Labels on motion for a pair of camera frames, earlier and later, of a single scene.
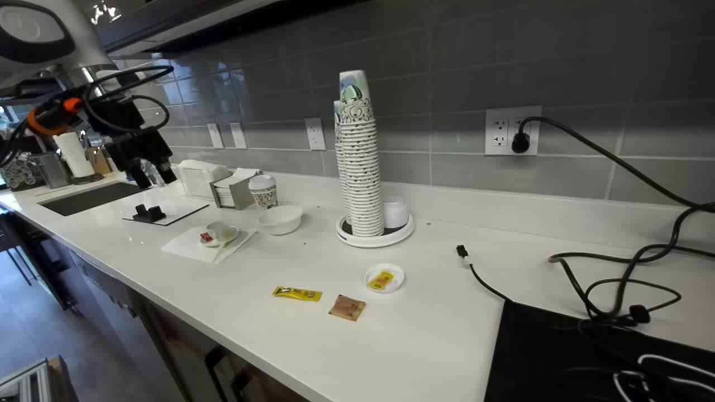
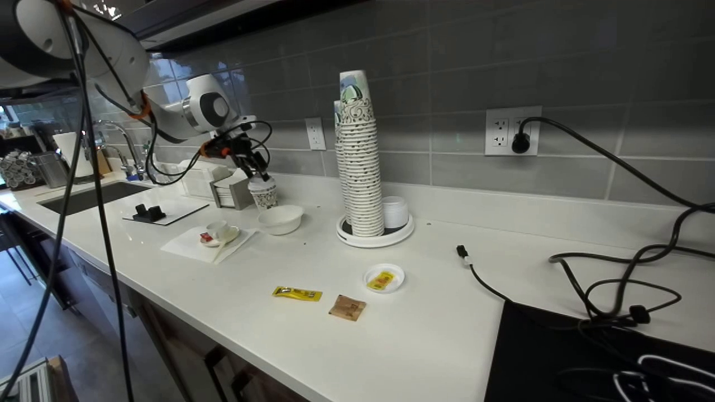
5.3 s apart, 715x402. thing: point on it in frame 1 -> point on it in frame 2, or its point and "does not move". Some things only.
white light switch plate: (316, 132) does not move
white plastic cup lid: (263, 183) does not move
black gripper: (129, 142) -> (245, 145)
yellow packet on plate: (380, 280) does not move
